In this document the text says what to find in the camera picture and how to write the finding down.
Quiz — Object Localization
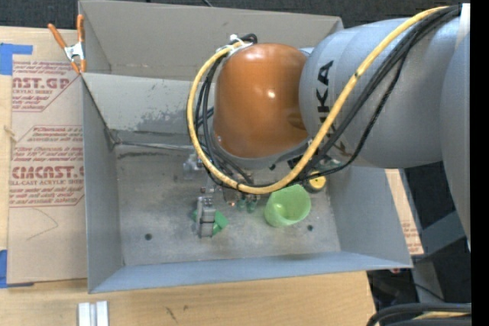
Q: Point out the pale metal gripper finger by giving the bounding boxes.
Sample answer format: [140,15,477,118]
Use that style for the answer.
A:
[196,195,206,240]
[204,195,215,239]

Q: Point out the green triangular block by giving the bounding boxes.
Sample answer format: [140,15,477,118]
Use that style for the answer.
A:
[191,207,230,237]

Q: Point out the grey metal bin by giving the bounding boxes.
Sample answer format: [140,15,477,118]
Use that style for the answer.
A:
[77,0,415,295]

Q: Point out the light green cup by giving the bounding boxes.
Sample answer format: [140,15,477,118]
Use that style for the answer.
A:
[264,183,313,229]

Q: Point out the yellow and black round toy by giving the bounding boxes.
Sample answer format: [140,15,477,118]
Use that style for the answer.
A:
[304,170,328,194]

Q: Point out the brown cardboard board red print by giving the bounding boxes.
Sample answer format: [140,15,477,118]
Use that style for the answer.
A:
[0,25,426,288]

